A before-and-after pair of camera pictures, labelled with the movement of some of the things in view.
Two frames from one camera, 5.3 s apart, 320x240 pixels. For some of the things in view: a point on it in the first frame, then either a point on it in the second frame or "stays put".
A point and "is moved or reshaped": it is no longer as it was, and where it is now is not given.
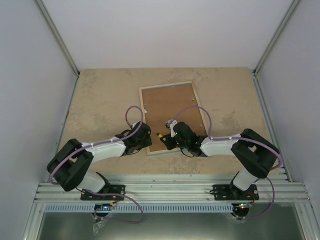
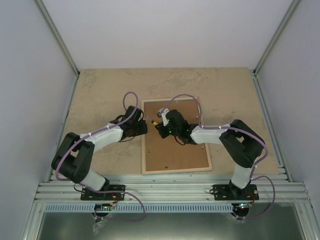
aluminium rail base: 178,188 stays put
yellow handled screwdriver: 159,135 is moved or reshaped
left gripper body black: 142,144 to 139,131
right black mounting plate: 228,192 stays put
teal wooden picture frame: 169,85 to 165,155
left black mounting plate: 110,189 stays put
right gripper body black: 184,144 to 175,131
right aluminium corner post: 256,70 stays put
